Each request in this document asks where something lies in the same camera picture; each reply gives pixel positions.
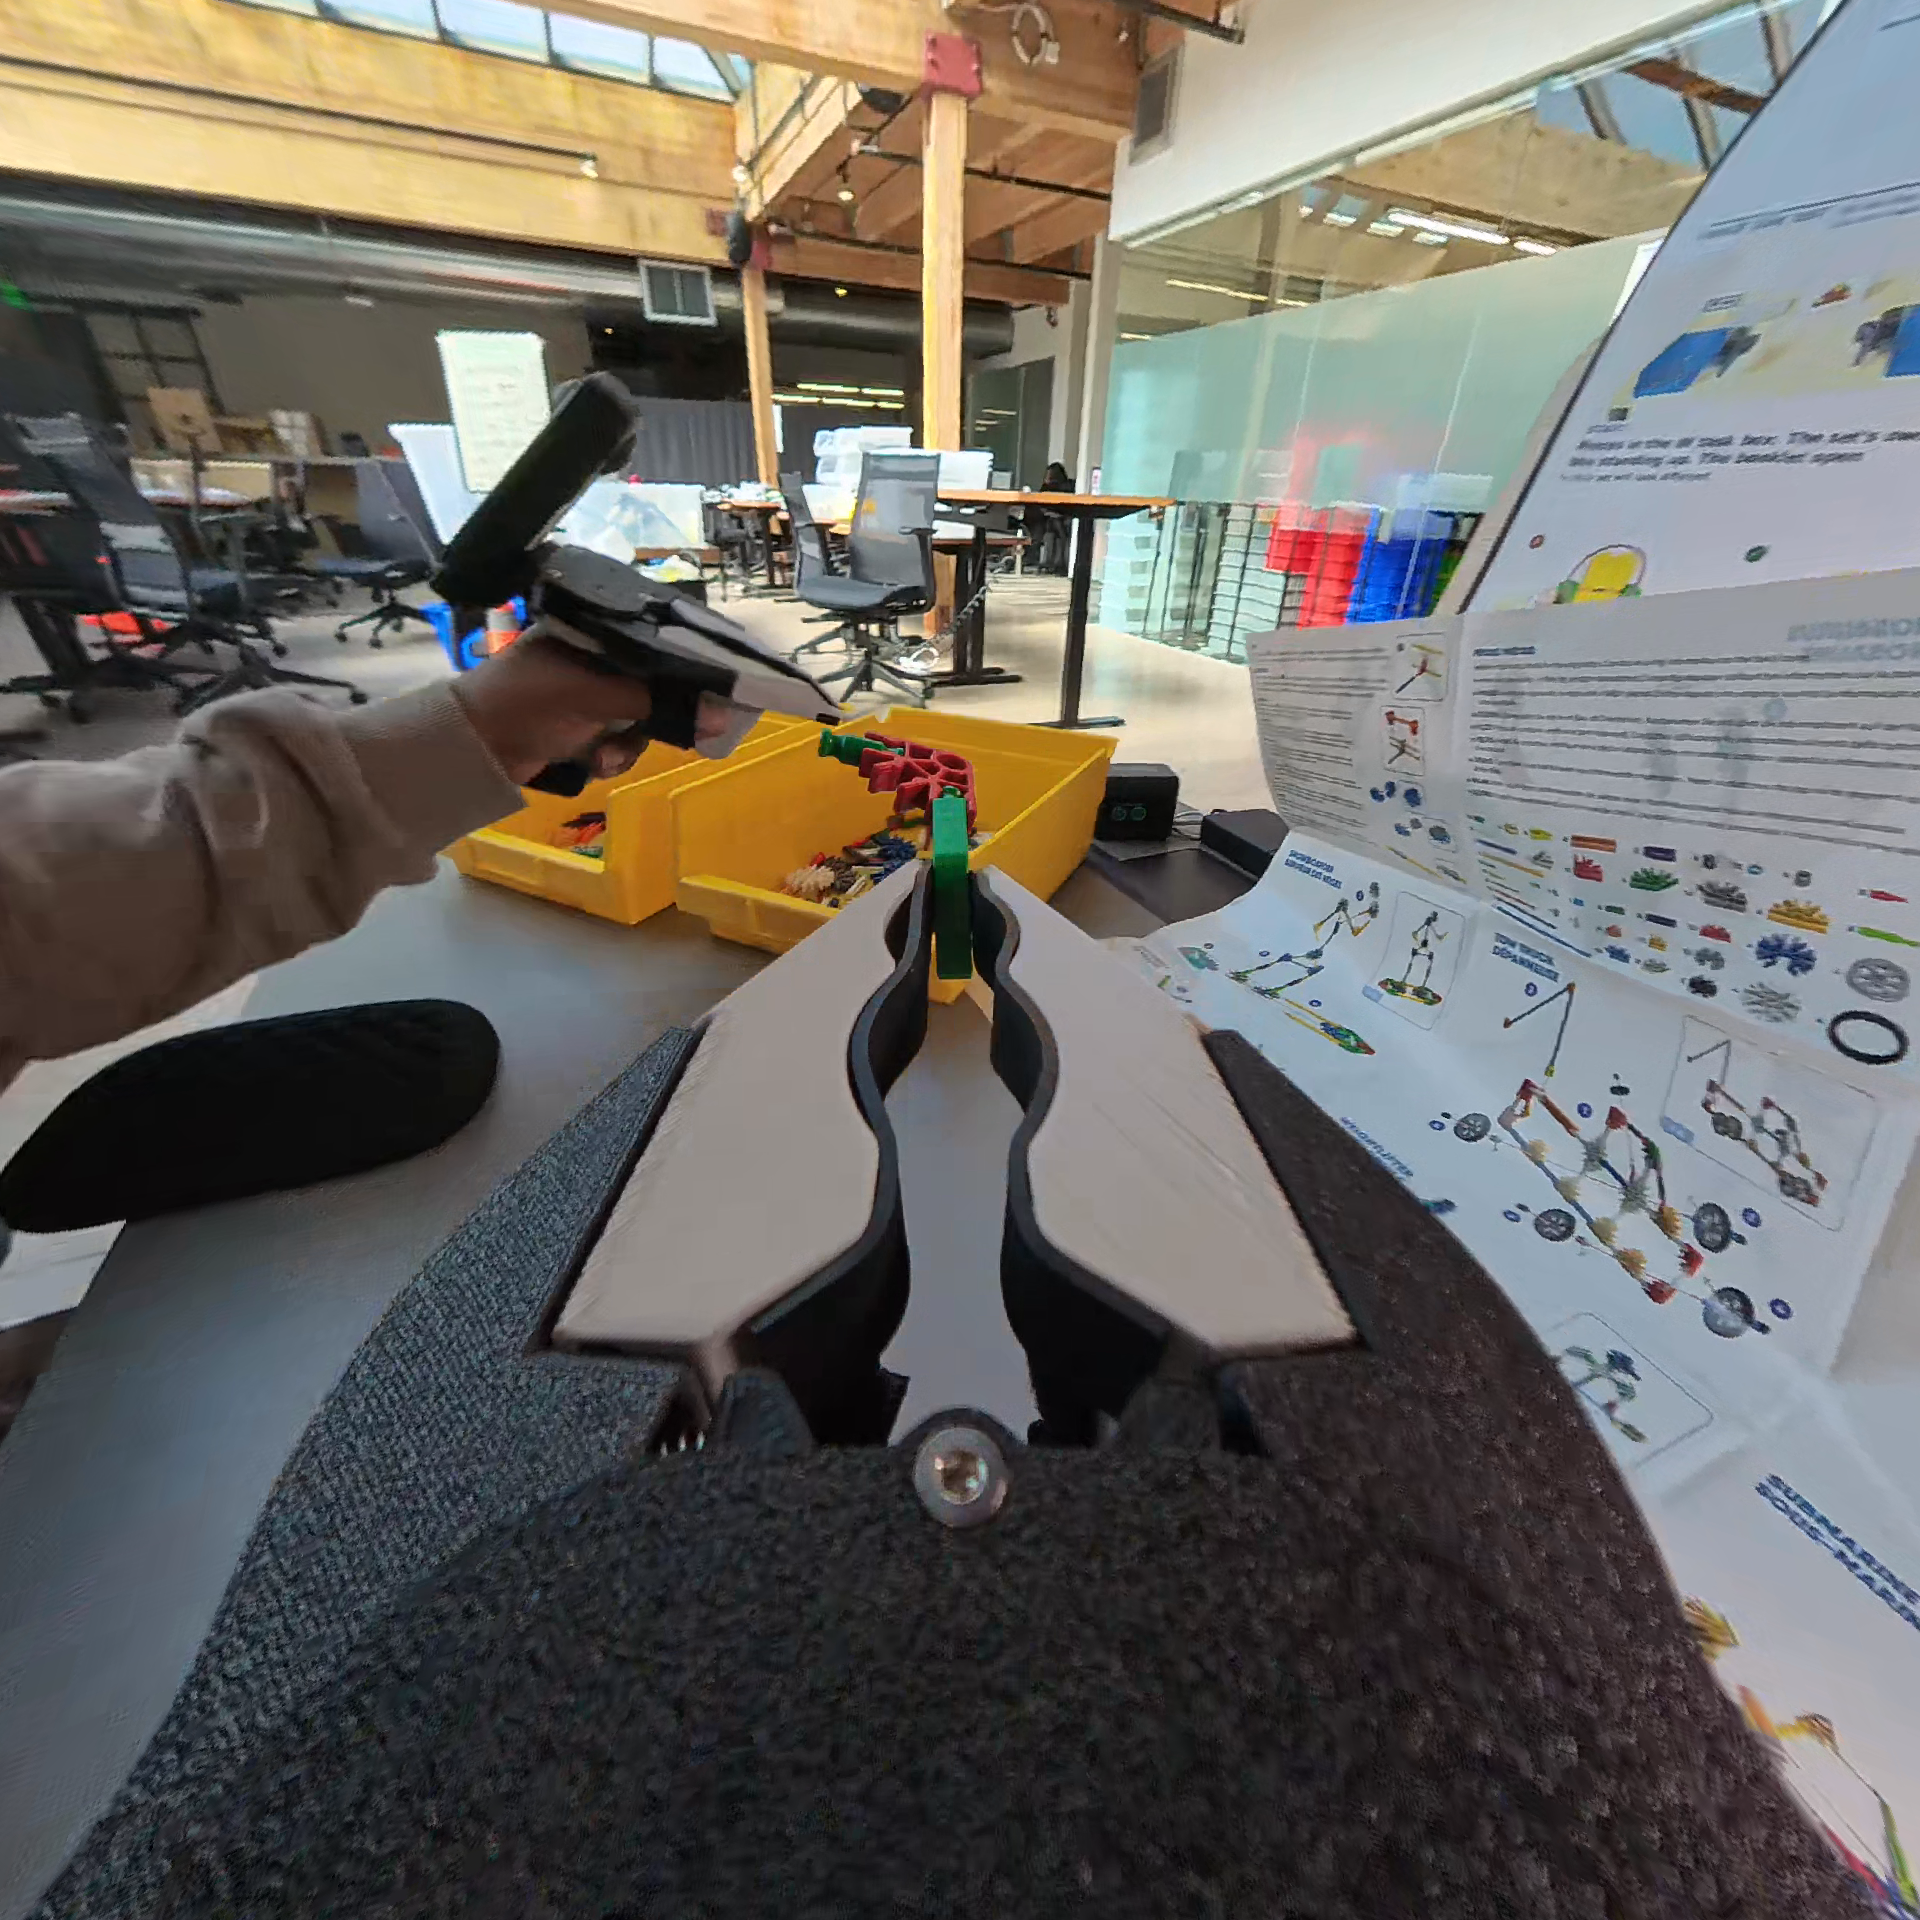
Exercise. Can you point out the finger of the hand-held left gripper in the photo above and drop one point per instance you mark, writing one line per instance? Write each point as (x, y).
(736, 669)

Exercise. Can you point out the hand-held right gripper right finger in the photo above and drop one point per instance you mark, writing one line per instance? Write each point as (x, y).
(1186, 1200)

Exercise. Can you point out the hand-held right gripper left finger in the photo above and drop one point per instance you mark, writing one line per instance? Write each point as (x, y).
(736, 1200)

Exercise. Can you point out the red toy connector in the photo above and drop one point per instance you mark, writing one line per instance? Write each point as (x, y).
(910, 776)

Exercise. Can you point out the yellow bin with toy pieces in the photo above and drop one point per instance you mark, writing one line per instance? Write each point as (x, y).
(1035, 788)

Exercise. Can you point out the person's left forearm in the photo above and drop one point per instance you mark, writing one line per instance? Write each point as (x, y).
(210, 856)

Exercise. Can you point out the grey desk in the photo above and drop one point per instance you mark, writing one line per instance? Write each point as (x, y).
(362, 1323)

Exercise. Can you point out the person's left hand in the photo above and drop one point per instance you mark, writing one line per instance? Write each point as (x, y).
(555, 708)

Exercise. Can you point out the whiteboard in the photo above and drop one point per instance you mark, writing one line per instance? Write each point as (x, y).
(496, 405)

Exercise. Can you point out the pile of colourful toy pieces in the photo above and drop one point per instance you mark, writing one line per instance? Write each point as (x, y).
(842, 872)
(576, 834)

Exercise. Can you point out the yellow bin with toy wheels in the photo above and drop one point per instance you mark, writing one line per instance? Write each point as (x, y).
(615, 877)

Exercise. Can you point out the wooden office table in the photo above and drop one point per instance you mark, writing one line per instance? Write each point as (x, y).
(1035, 507)

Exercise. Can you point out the black flat device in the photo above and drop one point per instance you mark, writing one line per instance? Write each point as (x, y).
(1246, 843)

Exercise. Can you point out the black box device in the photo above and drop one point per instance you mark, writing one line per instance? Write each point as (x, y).
(1138, 805)

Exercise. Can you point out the black office chair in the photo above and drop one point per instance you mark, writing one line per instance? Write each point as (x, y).
(151, 573)

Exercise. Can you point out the wooden pillar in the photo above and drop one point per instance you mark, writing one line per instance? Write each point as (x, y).
(947, 300)

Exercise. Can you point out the black textured armrest pad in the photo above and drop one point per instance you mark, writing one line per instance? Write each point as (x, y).
(240, 1111)

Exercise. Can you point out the toy instruction poster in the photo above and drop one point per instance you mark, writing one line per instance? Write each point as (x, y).
(1681, 990)

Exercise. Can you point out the red and blue bin shelf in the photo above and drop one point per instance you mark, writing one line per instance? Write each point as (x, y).
(1351, 565)

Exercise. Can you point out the upright printed instruction sheet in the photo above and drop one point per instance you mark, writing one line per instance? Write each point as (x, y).
(1771, 451)

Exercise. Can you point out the wall air vent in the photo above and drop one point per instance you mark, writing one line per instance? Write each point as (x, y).
(680, 292)

